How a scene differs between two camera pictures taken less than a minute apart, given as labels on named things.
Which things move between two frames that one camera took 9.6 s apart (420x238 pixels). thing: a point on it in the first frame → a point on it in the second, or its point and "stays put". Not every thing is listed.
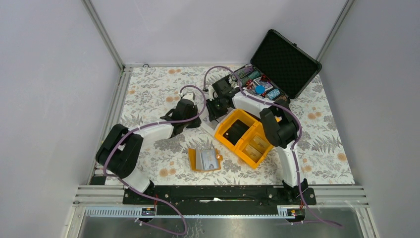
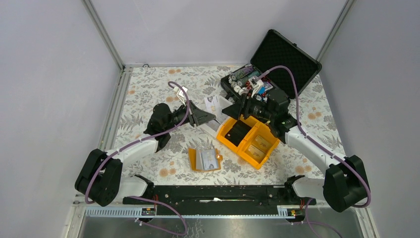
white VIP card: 209,159 stays put
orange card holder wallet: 204,160 stays put
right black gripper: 213,113 → 242,107
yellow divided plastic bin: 246,136 stays put
